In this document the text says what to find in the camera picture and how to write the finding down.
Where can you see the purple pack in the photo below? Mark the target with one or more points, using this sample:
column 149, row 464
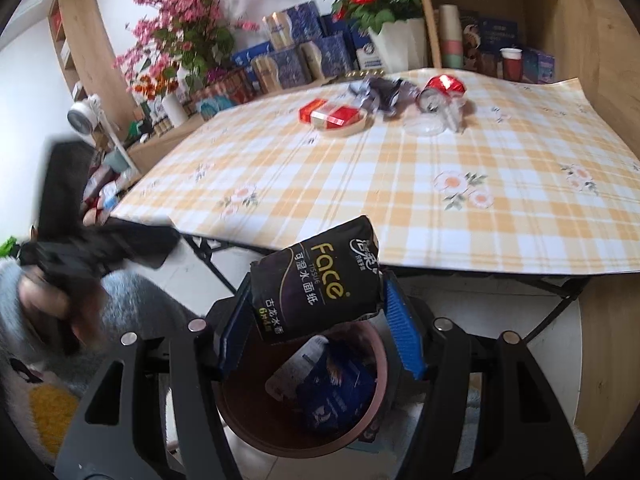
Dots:
column 540, row 66

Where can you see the red paper cup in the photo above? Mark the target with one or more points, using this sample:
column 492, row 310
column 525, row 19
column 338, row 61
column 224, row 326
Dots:
column 511, row 65

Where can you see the row of red boxes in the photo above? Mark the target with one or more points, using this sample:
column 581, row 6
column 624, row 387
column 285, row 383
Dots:
column 225, row 85

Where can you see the clear plastic lid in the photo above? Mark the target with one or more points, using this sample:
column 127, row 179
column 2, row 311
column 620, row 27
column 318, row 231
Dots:
column 425, row 127

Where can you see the brown round waste bin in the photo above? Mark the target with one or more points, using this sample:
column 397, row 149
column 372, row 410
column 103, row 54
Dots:
column 245, row 410

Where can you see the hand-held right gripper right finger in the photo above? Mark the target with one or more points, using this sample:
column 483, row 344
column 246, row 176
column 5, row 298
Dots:
column 405, row 330

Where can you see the row of small dark bottles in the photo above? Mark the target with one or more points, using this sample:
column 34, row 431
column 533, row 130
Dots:
column 160, row 125

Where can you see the blue carton box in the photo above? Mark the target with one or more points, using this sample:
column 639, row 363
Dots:
column 335, row 400

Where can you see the dark blue printed box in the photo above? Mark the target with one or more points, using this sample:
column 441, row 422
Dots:
column 495, row 30

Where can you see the teal pack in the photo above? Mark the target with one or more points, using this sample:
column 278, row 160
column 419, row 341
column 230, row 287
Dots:
column 215, row 107

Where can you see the person's left hand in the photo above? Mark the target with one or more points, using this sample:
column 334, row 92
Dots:
column 40, row 305

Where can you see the white flower pot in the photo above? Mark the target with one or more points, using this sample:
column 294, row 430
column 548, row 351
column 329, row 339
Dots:
column 400, row 45

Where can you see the pile of snack packets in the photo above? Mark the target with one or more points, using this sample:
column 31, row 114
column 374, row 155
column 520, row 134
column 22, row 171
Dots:
column 105, row 195

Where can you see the black folding table frame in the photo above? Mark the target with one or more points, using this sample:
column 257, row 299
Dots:
column 200, row 246

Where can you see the yellow checked tablecloth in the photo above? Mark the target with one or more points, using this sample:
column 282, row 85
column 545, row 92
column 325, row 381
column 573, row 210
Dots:
column 400, row 185

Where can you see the white desk fan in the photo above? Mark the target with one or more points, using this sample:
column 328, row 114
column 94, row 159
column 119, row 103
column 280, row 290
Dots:
column 80, row 117

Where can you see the white paper cup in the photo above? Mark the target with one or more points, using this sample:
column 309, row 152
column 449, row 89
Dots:
column 292, row 370

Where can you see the person's grey fleece clothing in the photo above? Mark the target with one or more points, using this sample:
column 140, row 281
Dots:
column 145, row 305

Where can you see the orange flowers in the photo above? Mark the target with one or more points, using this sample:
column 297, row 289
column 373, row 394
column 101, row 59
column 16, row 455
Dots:
column 150, row 85

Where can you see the stack of blue gift boxes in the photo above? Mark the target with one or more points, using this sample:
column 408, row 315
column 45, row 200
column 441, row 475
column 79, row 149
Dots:
column 290, row 65

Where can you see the grey plastic bag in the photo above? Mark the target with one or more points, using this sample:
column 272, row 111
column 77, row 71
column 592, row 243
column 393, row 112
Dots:
column 385, row 95

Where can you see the blue white milk carton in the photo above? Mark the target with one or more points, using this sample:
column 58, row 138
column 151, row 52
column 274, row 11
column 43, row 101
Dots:
column 370, row 52

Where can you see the black tissue pack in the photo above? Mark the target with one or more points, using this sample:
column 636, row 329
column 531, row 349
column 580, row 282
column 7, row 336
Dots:
column 315, row 285

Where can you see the white yellow printed cloth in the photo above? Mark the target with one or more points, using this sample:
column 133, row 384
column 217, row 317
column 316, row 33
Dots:
column 45, row 410

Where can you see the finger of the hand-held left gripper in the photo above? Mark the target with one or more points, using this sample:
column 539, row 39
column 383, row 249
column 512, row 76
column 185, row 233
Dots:
column 145, row 245

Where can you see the red cigarette pack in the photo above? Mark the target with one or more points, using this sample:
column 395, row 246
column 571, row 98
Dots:
column 312, row 110
column 340, row 116

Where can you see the stack of paper cups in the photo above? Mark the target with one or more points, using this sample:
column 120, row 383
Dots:
column 450, row 35

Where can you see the pink blossom plant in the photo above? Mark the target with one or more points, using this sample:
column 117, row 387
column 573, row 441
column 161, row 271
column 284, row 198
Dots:
column 190, row 5

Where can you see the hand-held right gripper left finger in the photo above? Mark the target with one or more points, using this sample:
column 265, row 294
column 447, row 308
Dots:
column 232, row 340

